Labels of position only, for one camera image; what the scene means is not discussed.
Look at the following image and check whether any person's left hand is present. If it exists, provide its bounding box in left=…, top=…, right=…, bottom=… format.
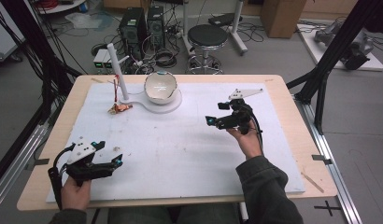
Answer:
left=61, top=176, right=92, bottom=213

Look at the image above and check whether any aluminium rail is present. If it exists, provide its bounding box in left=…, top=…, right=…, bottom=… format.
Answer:
left=0, top=124, right=50, bottom=214
left=292, top=92, right=363, bottom=224

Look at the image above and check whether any small black computer tower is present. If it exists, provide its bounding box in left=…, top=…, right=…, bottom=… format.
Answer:
left=146, top=5, right=166, bottom=50

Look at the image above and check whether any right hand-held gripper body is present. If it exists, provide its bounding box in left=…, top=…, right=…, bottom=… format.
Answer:
left=216, top=88, right=264, bottom=135

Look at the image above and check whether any grey machine on white platform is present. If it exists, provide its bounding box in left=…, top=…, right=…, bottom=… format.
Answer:
left=296, top=17, right=383, bottom=73

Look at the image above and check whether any black round stool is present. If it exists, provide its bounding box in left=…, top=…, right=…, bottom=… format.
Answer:
left=187, top=23, right=229, bottom=75

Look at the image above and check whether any white hook stand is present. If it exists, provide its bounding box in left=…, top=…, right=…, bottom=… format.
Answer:
left=106, top=42, right=183, bottom=115

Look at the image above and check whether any large black computer tower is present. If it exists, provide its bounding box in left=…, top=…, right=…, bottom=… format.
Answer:
left=119, top=7, right=149, bottom=60

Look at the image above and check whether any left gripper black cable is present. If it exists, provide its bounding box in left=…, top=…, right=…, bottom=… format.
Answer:
left=48, top=145, right=76, bottom=210

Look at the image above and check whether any person's right hand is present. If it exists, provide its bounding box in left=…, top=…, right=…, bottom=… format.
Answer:
left=226, top=120, right=264, bottom=161

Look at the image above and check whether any white box with green display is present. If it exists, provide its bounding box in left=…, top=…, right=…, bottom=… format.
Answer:
left=103, top=50, right=115, bottom=69
left=92, top=49, right=109, bottom=69

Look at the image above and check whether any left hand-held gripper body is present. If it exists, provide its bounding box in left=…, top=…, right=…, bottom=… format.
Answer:
left=65, top=141, right=117, bottom=188

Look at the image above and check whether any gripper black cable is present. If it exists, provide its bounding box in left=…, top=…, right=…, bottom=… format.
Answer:
left=250, top=113, right=265, bottom=157
left=48, top=145, right=76, bottom=210

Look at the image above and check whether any white foam board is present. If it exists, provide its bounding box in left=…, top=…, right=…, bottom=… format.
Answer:
left=46, top=82, right=305, bottom=203

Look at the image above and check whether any cowboy doll keychain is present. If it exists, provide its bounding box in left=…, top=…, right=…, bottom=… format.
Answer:
left=106, top=74, right=134, bottom=116

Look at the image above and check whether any black metal frame strut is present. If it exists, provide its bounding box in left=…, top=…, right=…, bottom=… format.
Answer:
left=286, top=0, right=382, bottom=135
left=0, top=0, right=83, bottom=188

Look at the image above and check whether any long wooden stick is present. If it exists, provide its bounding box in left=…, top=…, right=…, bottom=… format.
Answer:
left=301, top=172, right=325, bottom=194

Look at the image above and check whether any coiled black cable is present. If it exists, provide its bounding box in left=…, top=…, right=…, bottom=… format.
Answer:
left=154, top=49, right=178, bottom=69

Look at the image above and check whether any clear plastic bag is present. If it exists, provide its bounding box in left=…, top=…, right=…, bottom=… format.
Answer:
left=64, top=11, right=115, bottom=32

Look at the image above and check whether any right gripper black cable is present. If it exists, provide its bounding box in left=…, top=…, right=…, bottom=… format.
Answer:
left=250, top=113, right=265, bottom=157

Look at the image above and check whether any white eggshell bowl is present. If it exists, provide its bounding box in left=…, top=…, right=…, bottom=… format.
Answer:
left=144, top=70, right=178, bottom=105

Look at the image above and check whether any brown cardboard box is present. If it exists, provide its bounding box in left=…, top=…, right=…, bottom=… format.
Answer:
left=260, top=0, right=307, bottom=39

